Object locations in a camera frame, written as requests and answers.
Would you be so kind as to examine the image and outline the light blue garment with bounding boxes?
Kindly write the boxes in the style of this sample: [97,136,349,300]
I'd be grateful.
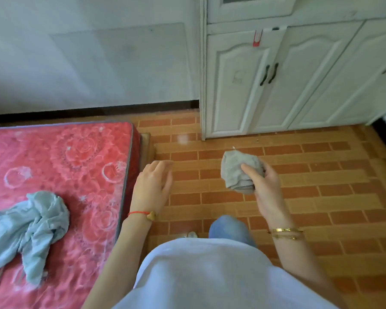
[0,191,71,287]

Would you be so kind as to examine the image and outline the white wooden cabinet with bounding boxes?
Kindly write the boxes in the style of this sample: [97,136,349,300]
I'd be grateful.
[200,0,386,141]

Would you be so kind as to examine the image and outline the dark baseboard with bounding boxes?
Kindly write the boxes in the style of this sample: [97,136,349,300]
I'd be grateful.
[0,100,200,126]

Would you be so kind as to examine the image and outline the person's right hand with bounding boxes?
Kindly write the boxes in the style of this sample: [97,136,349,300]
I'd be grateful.
[241,161,294,229]

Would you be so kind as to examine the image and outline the grey cloth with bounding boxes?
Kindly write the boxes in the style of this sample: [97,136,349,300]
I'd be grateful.
[220,149,266,195]

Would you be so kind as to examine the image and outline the wooden bed frame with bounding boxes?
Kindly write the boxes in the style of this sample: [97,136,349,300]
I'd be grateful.
[139,132,157,173]

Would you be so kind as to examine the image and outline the white arched cabinet door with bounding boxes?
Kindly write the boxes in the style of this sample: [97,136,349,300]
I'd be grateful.
[289,18,386,130]
[248,22,365,133]
[205,28,287,138]

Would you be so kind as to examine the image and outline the white shirt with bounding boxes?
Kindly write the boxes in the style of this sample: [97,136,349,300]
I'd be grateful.
[113,238,340,309]

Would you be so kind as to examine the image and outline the white glass-paned cabinet door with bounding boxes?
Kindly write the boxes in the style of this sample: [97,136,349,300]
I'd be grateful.
[207,0,298,24]

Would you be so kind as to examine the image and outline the person's left forearm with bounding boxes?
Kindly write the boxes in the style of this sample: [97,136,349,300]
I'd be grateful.
[82,214,156,309]

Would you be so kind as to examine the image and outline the blue jeans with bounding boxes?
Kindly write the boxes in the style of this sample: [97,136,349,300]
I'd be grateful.
[208,215,258,249]

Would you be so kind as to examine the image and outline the gold chain bracelet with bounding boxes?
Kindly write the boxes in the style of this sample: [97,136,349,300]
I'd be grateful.
[267,231,305,241]

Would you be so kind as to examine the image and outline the red floral mattress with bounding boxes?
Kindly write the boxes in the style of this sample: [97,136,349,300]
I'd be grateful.
[0,121,141,309]

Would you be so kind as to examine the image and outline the red string bracelet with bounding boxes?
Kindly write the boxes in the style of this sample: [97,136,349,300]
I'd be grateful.
[127,210,157,222]

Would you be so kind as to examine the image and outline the person's left hand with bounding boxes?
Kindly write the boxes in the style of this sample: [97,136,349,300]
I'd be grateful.
[130,160,174,220]

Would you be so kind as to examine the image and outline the person's right forearm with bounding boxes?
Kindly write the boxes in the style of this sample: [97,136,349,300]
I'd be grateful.
[270,219,348,309]

